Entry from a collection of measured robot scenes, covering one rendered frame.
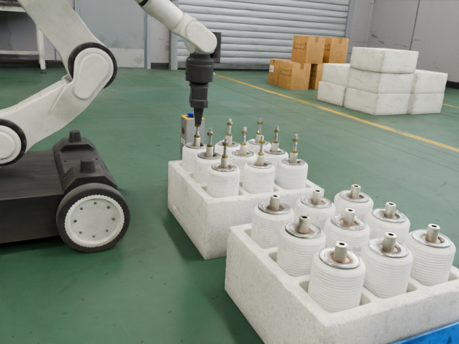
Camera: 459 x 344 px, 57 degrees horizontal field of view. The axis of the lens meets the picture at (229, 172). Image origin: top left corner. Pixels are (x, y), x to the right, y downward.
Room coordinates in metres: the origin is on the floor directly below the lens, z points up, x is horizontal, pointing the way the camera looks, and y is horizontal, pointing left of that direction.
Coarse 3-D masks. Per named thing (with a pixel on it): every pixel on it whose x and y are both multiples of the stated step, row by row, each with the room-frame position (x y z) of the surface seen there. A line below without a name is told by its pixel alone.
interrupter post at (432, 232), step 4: (432, 224) 0.80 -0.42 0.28; (428, 228) 0.79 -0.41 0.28; (432, 228) 0.78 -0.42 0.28; (436, 228) 0.78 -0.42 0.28; (428, 232) 0.78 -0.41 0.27; (432, 232) 0.78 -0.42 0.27; (436, 232) 0.78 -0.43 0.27; (428, 236) 0.78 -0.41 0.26; (432, 236) 0.78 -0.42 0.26; (436, 236) 0.78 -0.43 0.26; (428, 240) 0.78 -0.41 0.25; (432, 240) 0.78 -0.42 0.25; (436, 240) 0.78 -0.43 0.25
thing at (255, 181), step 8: (248, 168) 1.19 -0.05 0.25; (272, 168) 1.20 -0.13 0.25; (248, 176) 1.18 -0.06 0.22; (256, 176) 1.17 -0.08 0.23; (264, 176) 1.17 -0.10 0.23; (272, 176) 1.19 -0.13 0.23; (248, 184) 1.18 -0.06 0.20; (256, 184) 1.17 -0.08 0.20; (264, 184) 1.17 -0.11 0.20; (272, 184) 1.20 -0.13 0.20; (248, 192) 1.18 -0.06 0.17; (256, 192) 1.17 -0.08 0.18; (264, 192) 1.17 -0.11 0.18
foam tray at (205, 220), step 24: (168, 168) 1.42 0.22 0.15; (168, 192) 1.41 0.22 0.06; (192, 192) 1.18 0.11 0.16; (240, 192) 1.17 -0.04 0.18; (288, 192) 1.18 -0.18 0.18; (312, 192) 1.21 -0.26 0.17; (192, 216) 1.17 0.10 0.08; (216, 216) 1.08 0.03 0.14; (240, 216) 1.11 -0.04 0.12; (192, 240) 1.17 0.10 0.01; (216, 240) 1.08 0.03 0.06
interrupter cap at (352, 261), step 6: (324, 252) 0.70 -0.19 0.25; (330, 252) 0.70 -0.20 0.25; (348, 252) 0.71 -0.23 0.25; (324, 258) 0.68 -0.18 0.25; (330, 258) 0.68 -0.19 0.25; (348, 258) 0.69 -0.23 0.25; (354, 258) 0.68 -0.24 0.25; (360, 258) 0.68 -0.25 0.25; (330, 264) 0.65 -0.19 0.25; (336, 264) 0.66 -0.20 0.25; (342, 264) 0.66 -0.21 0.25; (348, 264) 0.66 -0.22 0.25; (354, 264) 0.66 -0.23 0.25; (360, 264) 0.66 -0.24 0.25
